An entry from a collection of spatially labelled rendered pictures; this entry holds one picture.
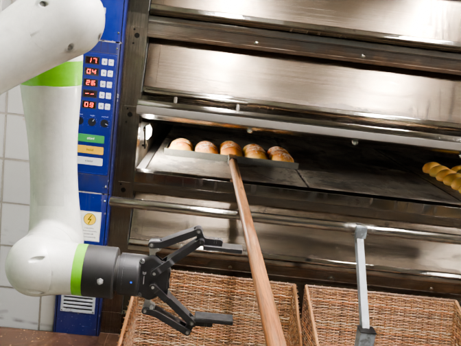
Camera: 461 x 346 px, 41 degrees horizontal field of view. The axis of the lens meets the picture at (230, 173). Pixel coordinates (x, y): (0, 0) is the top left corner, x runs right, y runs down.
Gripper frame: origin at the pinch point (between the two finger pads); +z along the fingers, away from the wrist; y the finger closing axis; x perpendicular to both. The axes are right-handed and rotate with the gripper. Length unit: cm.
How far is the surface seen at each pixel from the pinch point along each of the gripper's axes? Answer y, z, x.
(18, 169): 6, -68, -101
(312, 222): 3, 26, -62
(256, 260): -0.5, 5.8, -13.3
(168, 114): -20, -19, -86
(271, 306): -0.4, 6.3, 9.1
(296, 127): -21, 22, -85
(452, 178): -2, 99, -141
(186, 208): 3, -10, -63
